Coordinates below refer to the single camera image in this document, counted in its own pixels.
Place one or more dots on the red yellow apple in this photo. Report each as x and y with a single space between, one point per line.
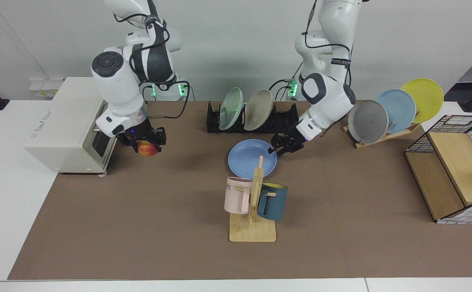
148 151

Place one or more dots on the beige plate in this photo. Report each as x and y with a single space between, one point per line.
258 109

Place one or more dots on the green plate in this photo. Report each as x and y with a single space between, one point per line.
231 109

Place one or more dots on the black dish rack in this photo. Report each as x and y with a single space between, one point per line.
213 121

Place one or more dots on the grey plate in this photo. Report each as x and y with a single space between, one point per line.
367 121

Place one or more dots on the wooden plate rack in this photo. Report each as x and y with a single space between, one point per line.
377 140

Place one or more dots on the light blue plate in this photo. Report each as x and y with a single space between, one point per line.
400 107

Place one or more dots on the yellow plate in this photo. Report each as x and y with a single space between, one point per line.
424 99

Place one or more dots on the teal cup yellow inside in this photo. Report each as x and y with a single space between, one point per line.
274 205

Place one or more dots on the pink cup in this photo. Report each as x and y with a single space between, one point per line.
231 198

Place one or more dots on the pale toaster oven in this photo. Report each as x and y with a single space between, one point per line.
65 129

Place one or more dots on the brown table cloth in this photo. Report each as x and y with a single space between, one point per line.
138 223

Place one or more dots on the wooden cup stand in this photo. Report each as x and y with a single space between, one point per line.
252 233

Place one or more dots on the white wall socket strip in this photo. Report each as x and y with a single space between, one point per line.
43 89

